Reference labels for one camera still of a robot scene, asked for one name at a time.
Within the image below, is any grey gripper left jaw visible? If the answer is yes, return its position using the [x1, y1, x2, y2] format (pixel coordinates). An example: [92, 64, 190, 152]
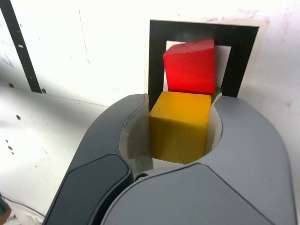
[43, 93, 155, 225]

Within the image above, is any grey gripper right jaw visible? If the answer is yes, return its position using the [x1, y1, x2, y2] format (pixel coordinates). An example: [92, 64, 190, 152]
[100, 95, 294, 225]

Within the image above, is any yellow cube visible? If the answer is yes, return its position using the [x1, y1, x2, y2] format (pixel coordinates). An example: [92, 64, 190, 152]
[149, 91, 212, 165]

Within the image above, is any green cube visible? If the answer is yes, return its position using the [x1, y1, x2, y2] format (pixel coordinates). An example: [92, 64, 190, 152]
[210, 86, 223, 106]

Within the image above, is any black tape square outline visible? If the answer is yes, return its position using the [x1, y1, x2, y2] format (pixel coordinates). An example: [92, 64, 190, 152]
[149, 19, 260, 108]

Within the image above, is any red cube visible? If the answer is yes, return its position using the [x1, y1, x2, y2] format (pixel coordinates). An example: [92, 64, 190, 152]
[163, 39, 216, 95]

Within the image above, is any black tape strip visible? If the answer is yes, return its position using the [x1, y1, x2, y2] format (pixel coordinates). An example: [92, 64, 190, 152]
[0, 0, 43, 94]

